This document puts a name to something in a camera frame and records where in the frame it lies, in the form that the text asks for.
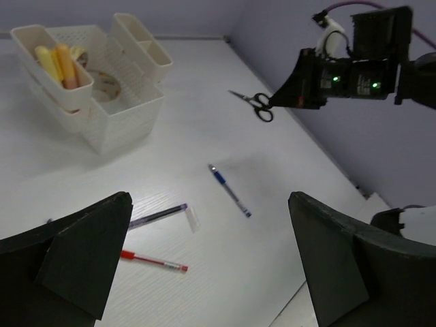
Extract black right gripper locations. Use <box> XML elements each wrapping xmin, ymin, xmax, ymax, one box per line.
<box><xmin>270</xmin><ymin>6</ymin><xmax>412</xmax><ymax>110</ymax></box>

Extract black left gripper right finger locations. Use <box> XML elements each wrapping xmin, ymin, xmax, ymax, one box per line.
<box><xmin>288</xmin><ymin>191</ymin><xmax>435</xmax><ymax>326</ymax></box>

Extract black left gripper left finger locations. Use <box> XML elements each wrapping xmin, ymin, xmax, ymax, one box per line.
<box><xmin>1</xmin><ymin>191</ymin><xmax>133</xmax><ymax>326</ymax></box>

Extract black handled scissors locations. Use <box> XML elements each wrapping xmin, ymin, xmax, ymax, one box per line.
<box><xmin>228</xmin><ymin>90</ymin><xmax>274</xmax><ymax>123</ymax></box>

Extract blue ballpoint pen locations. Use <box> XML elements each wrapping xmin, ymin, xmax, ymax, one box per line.
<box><xmin>208</xmin><ymin>163</ymin><xmax>251</xmax><ymax>218</ymax></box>

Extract large clear packing tape roll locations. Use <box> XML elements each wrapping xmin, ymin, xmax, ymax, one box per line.
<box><xmin>88</xmin><ymin>69</ymin><xmax>121</xmax><ymax>103</ymax></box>

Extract pink highlighter marker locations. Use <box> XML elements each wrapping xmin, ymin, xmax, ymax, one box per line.
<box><xmin>56</xmin><ymin>44</ymin><xmax>78</xmax><ymax>90</ymax></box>

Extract yellow highlighter marker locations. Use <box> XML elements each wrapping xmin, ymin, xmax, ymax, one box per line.
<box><xmin>35</xmin><ymin>46</ymin><xmax>64</xmax><ymax>84</ymax></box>

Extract patterned washi tape roll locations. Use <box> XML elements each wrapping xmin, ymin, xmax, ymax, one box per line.
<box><xmin>70</xmin><ymin>46</ymin><xmax>89</xmax><ymax>68</ymax></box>

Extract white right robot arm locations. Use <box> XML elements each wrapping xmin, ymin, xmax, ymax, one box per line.
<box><xmin>269</xmin><ymin>6</ymin><xmax>435</xmax><ymax>110</ymax></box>

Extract red gel pen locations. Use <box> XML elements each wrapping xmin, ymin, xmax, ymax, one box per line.
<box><xmin>120</xmin><ymin>250</ymin><xmax>189</xmax><ymax>273</ymax></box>

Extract purple gel pen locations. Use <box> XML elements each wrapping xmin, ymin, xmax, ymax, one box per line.
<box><xmin>128</xmin><ymin>204</ymin><xmax>188</xmax><ymax>230</ymax></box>

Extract clear pen cap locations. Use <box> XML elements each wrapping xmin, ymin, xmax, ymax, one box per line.
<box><xmin>185</xmin><ymin>206</ymin><xmax>200</xmax><ymax>233</ymax></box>

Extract white perforated organizer basket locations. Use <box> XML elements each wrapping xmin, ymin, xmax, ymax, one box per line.
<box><xmin>11</xmin><ymin>13</ymin><xmax>173</xmax><ymax>153</ymax></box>

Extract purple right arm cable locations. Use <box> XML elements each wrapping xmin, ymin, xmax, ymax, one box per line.
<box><xmin>326</xmin><ymin>0</ymin><xmax>436</xmax><ymax>48</ymax></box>

